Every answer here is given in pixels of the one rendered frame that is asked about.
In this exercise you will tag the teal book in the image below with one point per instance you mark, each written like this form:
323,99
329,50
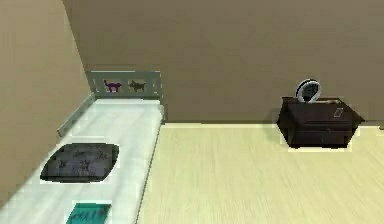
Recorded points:
88,213

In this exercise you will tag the small grey phone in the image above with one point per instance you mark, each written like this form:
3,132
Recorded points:
338,112

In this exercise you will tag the white bed with animal headboard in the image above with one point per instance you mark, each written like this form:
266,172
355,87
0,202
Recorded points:
110,123

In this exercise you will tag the dark grey patterned cushion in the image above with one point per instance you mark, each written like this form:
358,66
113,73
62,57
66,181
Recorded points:
80,162

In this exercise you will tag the dark brown nightstand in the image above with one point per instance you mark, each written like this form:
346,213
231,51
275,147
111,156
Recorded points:
316,125

